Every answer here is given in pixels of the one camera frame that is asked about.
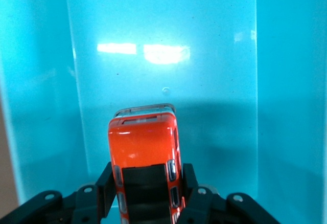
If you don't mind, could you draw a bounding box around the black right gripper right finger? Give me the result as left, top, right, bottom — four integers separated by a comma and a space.
178, 162, 282, 224

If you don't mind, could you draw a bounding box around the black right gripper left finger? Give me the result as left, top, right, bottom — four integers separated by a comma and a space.
15, 161, 119, 224

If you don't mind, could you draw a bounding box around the orange toy bus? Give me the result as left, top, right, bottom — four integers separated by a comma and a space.
107, 103, 186, 224

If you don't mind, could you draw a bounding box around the blue plastic box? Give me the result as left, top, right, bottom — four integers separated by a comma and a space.
0, 0, 327, 224

